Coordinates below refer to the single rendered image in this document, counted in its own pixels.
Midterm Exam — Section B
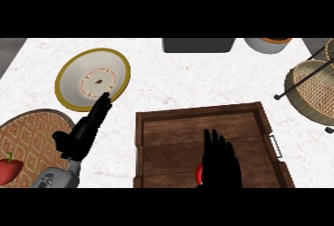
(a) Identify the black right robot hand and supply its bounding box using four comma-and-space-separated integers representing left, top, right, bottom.
201, 128, 242, 189

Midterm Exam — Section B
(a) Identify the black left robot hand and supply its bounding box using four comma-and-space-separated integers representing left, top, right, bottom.
50, 92, 114, 162

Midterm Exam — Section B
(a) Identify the red tomato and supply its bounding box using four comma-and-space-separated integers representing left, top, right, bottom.
195, 163, 205, 186

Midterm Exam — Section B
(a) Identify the brown wooden tray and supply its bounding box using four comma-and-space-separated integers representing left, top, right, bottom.
131, 102, 295, 189

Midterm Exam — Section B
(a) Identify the wicker tiered basket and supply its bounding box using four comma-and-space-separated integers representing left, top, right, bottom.
273, 38, 334, 134

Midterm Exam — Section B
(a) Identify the orange patterned oval placemat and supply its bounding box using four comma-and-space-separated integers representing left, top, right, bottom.
0, 109, 75, 189

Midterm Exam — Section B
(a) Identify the white plate with gold rim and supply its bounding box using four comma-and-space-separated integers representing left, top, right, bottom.
53, 48, 131, 113

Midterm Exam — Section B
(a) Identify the dark grey box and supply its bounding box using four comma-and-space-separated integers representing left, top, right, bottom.
161, 37, 236, 54

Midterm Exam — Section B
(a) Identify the white pot with orange rim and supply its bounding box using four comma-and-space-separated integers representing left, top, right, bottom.
242, 37, 294, 55

